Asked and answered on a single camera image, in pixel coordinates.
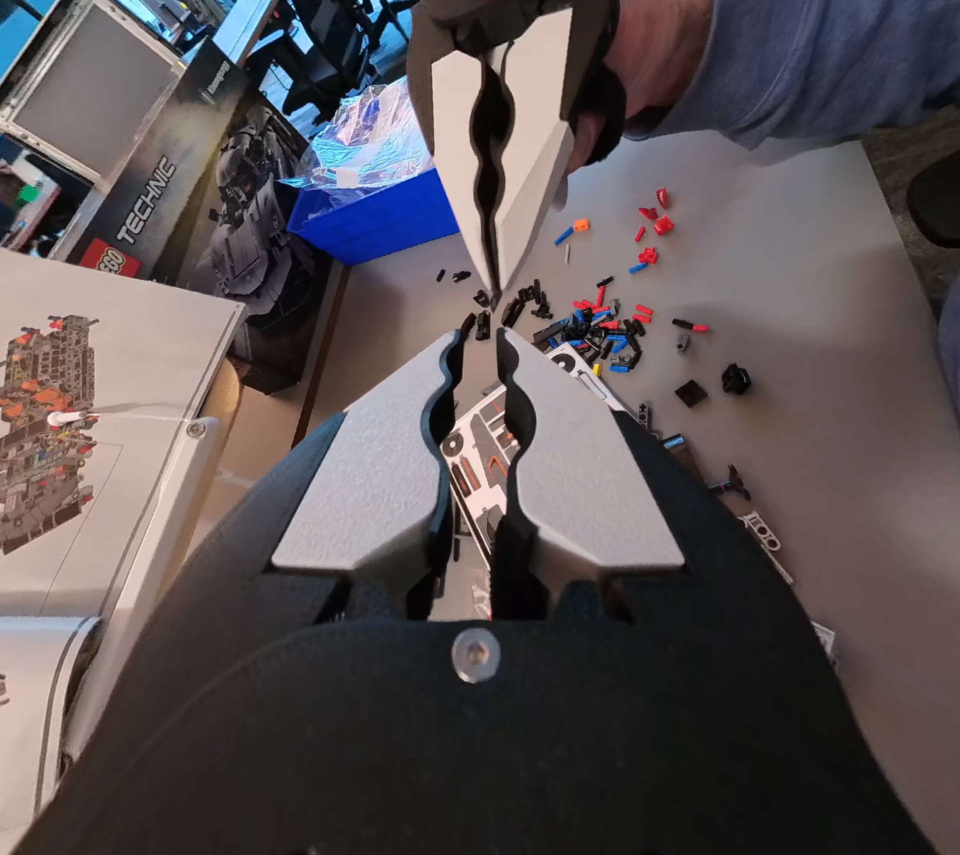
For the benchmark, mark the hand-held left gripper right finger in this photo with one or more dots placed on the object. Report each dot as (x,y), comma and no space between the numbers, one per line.
(600,495)

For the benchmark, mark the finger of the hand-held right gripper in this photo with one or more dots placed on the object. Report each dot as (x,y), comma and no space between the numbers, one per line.
(540,120)
(454,135)

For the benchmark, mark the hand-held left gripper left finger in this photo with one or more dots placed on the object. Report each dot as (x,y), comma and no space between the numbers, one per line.
(360,495)

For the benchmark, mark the lego sticker sheet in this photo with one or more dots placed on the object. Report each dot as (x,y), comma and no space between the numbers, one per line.
(480,450)

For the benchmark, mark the small lego pieces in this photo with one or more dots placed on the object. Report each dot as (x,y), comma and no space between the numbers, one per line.
(694,394)

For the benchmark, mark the person's right forearm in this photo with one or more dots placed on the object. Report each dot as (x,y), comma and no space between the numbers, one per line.
(810,7)

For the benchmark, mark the lego instruction booklet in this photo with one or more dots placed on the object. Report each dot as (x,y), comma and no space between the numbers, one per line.
(135,360)

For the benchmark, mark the dark lego set box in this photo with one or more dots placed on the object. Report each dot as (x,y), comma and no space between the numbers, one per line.
(187,210)

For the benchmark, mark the person's right hand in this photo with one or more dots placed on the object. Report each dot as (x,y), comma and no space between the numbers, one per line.
(660,30)

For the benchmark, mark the pile of clear plastic bags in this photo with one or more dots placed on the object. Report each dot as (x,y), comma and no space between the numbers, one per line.
(360,142)

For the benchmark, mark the blue plastic bin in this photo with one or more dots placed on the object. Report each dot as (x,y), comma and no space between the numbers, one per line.
(375,225)

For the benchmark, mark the silver hard case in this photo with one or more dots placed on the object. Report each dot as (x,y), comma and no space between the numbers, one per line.
(90,90)

